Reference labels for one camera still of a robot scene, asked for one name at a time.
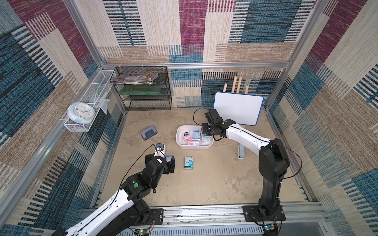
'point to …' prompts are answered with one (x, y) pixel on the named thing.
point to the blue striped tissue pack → (196, 134)
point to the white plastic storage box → (191, 137)
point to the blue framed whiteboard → (244, 109)
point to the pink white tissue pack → (193, 141)
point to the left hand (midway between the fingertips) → (165, 155)
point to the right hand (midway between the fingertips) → (204, 127)
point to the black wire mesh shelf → (139, 97)
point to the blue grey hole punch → (148, 132)
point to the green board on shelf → (141, 89)
